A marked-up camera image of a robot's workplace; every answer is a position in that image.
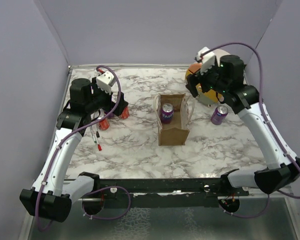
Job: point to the purple can by cola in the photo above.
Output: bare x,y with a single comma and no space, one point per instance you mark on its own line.
110,116

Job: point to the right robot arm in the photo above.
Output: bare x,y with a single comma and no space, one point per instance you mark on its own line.
282,163

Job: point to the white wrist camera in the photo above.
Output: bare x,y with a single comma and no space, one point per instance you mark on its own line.
207,61
105,81

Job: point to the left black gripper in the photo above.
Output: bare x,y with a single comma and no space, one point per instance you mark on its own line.
110,103

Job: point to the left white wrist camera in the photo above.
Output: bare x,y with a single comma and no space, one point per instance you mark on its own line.
105,81

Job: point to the purple Fanta can front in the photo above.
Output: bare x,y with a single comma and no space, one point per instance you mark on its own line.
167,112

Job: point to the round drawer cabinet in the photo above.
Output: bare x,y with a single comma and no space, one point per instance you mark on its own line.
237,68

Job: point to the red cola can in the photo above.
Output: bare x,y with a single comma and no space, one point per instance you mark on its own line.
102,124
125,113

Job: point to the green capped marker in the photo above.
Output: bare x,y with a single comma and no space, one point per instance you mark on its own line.
93,135

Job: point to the red cola can rear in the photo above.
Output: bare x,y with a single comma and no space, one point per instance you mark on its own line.
125,113

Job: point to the red cola can front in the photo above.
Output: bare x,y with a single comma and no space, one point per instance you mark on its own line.
102,124

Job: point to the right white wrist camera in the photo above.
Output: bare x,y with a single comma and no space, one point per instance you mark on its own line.
207,61

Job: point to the brown canvas tote bag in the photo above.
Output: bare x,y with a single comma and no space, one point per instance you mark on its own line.
173,131

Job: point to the red capped marker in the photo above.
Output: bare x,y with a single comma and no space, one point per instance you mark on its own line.
95,135

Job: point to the metal front plate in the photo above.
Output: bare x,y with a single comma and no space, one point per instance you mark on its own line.
268,219

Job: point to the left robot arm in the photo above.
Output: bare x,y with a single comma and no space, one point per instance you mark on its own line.
48,198

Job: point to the purple fanta can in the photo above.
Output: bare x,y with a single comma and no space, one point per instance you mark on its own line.
167,112
219,114

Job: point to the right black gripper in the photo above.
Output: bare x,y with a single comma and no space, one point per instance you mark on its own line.
194,80

